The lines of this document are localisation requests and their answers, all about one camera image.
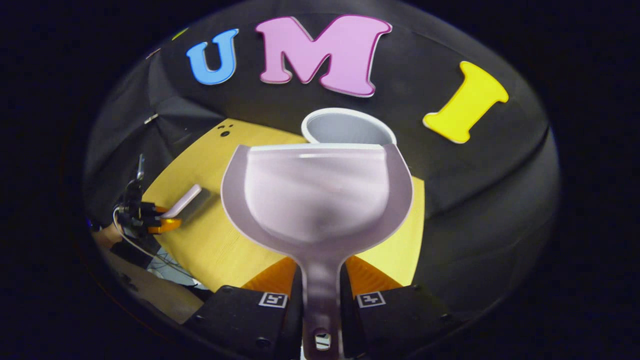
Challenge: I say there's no pale mauve dustpan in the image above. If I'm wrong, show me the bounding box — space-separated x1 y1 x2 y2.
220 143 415 360

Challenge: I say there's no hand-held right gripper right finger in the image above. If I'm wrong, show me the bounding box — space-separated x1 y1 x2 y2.
340 256 468 360

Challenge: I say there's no small mauve broom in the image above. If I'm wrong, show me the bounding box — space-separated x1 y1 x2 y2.
160 183 214 222

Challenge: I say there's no black cable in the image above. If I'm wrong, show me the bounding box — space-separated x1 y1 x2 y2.
127 235 201 281

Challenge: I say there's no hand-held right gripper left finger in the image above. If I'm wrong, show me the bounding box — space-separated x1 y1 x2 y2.
182 257 305 360

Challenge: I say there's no white ribbed garbage bin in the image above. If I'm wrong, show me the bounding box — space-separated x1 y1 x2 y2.
300 107 398 146

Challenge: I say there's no white cable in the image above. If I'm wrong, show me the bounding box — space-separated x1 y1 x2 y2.
112 206 203 287

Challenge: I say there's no yellow wooden desktop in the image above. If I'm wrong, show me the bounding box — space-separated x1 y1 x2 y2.
142 118 426 294

